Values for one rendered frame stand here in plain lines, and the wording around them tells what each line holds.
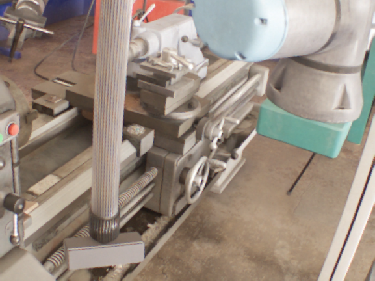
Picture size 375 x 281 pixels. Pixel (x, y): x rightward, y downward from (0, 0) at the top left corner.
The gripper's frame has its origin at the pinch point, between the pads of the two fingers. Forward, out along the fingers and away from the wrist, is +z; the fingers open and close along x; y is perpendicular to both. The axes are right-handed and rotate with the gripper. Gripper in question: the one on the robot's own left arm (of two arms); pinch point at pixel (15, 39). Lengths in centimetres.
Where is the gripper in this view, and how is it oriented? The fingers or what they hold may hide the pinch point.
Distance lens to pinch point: 143.8
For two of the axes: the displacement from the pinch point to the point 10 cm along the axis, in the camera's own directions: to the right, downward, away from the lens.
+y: 4.2, -7.2, -5.6
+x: 9.1, 2.8, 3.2
